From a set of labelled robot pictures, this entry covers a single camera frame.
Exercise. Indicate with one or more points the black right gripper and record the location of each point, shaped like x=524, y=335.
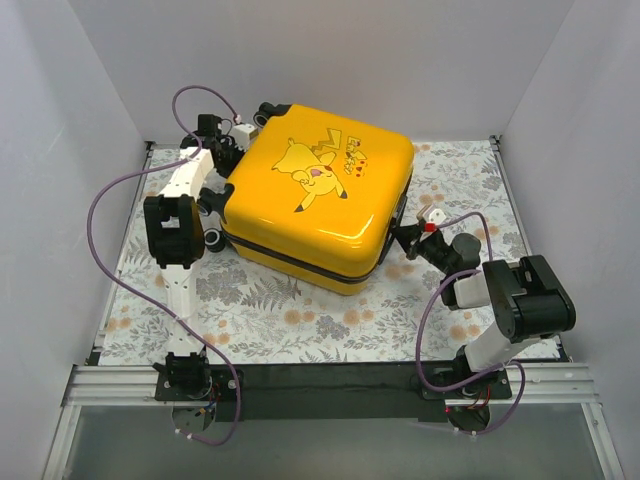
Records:
x=415, y=240

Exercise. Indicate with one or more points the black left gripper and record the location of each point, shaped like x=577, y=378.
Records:
x=226, y=151

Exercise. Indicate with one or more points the yellow hard-shell suitcase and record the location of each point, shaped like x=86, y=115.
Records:
x=314, y=196

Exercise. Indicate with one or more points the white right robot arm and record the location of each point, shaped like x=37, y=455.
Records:
x=528, y=302

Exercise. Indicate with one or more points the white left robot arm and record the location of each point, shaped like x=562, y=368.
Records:
x=177, y=242

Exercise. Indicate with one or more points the floral table cloth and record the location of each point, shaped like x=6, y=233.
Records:
x=253, y=314

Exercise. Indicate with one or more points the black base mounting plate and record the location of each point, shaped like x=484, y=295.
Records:
x=316, y=391

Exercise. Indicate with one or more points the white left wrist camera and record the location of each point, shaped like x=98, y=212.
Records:
x=244, y=135

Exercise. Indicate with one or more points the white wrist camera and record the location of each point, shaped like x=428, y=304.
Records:
x=244, y=135
x=430, y=218

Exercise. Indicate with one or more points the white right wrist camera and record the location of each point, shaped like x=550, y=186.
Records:
x=430, y=218

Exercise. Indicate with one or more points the aluminium frame rail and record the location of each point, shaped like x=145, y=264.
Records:
x=552, y=427

